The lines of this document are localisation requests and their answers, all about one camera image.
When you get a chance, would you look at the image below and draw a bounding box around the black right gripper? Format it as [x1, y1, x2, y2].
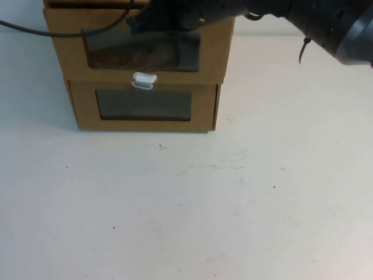
[125, 0, 248, 35]

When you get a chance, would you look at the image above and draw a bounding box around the cardboard drawer with window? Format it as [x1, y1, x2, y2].
[43, 7, 236, 85]

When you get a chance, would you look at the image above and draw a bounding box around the cardboard shoe box with window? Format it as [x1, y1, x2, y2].
[67, 77, 220, 134]

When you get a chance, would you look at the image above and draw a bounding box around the white plastic drawer handle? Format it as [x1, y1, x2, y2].
[131, 80, 154, 92]
[132, 71, 158, 83]

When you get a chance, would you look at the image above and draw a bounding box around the thin black cable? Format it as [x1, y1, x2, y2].
[0, 0, 135, 37]

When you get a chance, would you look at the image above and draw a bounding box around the black cable tie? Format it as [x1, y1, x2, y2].
[298, 37, 313, 65]

